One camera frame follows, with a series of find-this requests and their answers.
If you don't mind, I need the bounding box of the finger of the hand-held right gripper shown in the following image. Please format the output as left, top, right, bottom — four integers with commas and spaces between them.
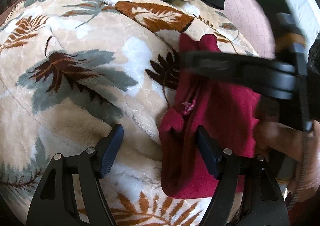
179, 51, 278, 93

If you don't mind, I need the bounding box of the person's right hand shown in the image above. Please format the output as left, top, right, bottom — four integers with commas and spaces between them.
255, 120, 320, 203

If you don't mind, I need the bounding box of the dark red shirt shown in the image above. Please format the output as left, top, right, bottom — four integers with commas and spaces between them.
160, 33, 275, 200

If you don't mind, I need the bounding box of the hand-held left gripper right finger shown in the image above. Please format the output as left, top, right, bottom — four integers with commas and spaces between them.
196, 125, 290, 226

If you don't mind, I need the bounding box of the grey ribbed strap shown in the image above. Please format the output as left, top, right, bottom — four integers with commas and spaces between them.
286, 128, 312, 210

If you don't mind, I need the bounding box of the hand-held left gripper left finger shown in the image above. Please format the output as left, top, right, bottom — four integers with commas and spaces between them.
25, 123, 125, 226

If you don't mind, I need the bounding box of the pink quilted cushion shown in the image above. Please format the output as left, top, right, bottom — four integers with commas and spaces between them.
200, 0, 277, 59

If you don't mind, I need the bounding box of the leaf print plush blanket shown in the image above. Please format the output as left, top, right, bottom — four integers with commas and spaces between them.
0, 0, 263, 226

